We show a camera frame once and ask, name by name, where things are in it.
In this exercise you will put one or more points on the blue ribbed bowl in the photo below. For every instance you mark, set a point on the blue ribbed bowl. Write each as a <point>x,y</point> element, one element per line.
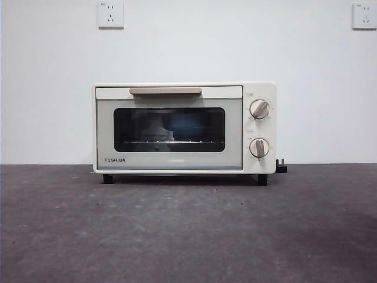
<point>186,125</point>

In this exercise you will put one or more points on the white Toshiba toaster oven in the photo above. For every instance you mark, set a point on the white Toshiba toaster oven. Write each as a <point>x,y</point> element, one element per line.
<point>259,129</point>

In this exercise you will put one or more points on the black oven power plug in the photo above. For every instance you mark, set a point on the black oven power plug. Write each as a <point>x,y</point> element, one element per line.
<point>281,167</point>

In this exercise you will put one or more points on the beige timer knob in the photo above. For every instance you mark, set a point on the beige timer knob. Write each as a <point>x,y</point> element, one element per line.
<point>259,147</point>

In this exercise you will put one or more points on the beige temperature knob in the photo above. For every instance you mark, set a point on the beige temperature knob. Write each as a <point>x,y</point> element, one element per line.
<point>259,109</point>

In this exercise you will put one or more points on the white wall socket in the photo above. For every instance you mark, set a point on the white wall socket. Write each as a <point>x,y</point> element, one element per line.
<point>111,14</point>
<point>365,16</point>

